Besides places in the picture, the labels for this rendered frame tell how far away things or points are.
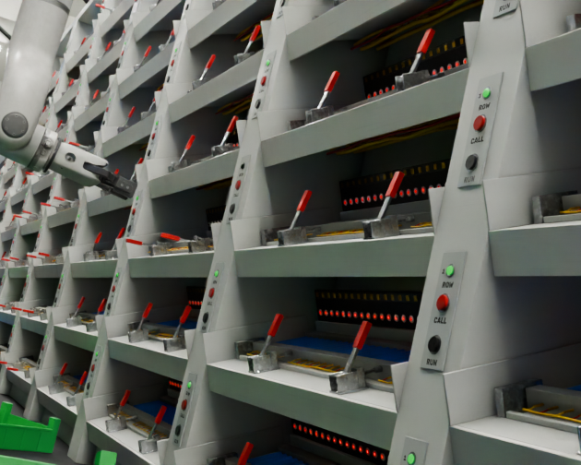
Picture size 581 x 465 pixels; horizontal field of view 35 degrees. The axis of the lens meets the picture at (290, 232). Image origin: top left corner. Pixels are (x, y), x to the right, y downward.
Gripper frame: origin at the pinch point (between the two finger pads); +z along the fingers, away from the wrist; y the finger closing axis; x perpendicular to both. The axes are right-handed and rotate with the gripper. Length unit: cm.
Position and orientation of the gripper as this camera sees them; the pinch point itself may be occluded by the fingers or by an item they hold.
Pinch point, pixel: (123, 188)
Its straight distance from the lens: 187.6
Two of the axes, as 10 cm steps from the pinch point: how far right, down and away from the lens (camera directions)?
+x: -3.5, 9.1, -2.1
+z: 8.4, 4.1, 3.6
